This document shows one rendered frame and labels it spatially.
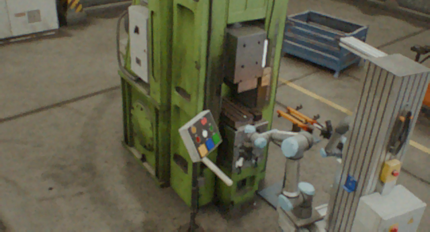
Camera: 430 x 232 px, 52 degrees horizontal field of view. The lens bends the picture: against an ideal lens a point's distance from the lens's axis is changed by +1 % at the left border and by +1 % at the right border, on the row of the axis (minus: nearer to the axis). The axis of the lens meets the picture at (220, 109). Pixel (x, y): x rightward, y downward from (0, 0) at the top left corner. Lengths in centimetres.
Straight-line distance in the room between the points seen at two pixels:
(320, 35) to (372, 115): 480
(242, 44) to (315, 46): 402
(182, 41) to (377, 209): 204
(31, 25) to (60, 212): 459
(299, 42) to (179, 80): 398
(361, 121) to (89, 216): 269
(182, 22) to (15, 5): 487
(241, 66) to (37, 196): 238
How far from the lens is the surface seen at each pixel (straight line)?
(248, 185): 442
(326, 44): 736
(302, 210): 319
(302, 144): 283
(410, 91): 264
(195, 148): 335
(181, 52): 383
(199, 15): 340
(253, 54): 364
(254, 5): 368
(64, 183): 481
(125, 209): 441
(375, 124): 267
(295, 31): 763
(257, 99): 410
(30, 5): 831
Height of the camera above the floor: 297
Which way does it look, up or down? 30 degrees down
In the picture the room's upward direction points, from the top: 4 degrees clockwise
